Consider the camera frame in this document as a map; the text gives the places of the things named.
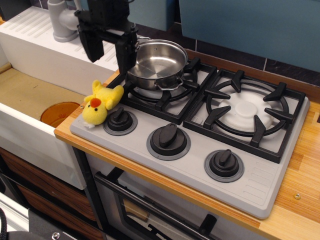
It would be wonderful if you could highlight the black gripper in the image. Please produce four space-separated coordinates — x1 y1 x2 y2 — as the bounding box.
74 0 138 75

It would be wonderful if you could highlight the yellow stuffed duck toy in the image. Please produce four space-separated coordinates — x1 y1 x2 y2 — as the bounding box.
82 80 125 129

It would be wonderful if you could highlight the grey toy faucet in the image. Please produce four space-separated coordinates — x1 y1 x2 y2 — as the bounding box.
47 0 79 43

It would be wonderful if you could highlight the stainless steel pot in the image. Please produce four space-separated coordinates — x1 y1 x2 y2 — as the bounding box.
126 39 188 91

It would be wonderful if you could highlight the white toy sink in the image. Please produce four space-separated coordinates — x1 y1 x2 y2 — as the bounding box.
0 6 118 190

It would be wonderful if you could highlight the black left stove knob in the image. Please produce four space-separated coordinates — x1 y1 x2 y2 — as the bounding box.
103 107 138 136

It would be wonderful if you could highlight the black stove knob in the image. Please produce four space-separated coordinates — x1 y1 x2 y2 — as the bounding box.
103 107 138 136
146 123 191 161
204 149 245 183

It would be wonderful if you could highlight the orange plastic drain disc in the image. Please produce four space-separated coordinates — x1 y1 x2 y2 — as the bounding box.
40 102 80 128

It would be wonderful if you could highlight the black left burner grate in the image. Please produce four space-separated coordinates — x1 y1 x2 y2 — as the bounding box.
107 57 218 125

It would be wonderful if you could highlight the black burner grate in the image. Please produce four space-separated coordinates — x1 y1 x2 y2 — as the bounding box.
183 69 310 164
107 57 218 125

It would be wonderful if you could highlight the black middle stove knob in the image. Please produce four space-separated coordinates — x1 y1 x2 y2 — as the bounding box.
146 123 191 161

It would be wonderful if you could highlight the white right burner cap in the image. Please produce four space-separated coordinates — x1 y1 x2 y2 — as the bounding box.
218 90 274 132

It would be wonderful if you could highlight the wooden drawer cabinet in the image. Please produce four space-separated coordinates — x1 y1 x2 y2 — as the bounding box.
0 149 106 240

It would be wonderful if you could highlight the black right burner grate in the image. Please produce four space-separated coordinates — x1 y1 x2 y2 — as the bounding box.
183 69 310 164

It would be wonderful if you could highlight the black right stove knob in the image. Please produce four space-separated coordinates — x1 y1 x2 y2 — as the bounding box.
204 149 245 183

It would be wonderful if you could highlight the toy oven door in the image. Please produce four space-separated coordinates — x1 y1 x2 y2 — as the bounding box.
94 167 263 240

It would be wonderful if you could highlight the grey toy stove top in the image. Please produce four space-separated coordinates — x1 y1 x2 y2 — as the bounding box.
69 58 311 220

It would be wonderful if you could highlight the black oven door handle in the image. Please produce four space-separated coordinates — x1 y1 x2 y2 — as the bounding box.
94 167 217 240

